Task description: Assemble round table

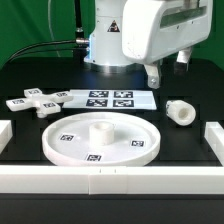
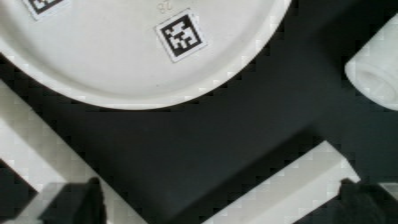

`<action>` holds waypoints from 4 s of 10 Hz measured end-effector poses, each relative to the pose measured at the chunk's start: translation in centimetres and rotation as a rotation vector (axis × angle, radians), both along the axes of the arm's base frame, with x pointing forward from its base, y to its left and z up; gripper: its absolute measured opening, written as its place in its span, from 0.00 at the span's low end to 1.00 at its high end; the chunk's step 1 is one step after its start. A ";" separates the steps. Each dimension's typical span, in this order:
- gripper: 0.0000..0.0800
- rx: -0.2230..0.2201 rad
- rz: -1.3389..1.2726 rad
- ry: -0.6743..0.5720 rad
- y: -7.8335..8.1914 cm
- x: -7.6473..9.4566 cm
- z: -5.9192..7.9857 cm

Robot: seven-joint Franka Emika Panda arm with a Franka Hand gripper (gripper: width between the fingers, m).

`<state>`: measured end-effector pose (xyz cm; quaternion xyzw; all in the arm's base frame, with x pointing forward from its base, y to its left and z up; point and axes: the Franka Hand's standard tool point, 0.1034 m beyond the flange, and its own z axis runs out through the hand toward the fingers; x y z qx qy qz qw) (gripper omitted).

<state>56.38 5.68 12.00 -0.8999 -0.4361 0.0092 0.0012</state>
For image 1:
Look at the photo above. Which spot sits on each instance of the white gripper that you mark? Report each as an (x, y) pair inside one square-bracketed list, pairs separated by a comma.
[(154, 29)]

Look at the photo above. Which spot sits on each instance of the white round table top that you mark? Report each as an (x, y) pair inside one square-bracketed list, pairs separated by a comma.
[(101, 139)]

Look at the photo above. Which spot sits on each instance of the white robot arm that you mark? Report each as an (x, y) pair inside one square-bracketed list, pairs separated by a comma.
[(105, 42)]

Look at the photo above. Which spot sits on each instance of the white right fence block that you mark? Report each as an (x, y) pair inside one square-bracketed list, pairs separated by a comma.
[(214, 135)]

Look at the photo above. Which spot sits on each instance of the white fence block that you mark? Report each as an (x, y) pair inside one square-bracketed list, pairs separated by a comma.
[(5, 133), (214, 135)]

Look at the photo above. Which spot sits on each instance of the white marker sheet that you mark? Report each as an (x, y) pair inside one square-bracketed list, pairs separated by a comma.
[(112, 99)]

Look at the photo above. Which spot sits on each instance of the black vertical pole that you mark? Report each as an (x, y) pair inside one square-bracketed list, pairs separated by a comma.
[(78, 19)]

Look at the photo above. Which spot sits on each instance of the white cross-shaped table base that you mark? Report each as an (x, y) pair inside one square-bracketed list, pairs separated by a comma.
[(45, 104)]

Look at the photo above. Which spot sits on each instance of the white left fence block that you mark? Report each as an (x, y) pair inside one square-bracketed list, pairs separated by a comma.
[(5, 133)]

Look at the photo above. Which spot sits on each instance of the white front fence rail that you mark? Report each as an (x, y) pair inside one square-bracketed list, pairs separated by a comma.
[(111, 180)]

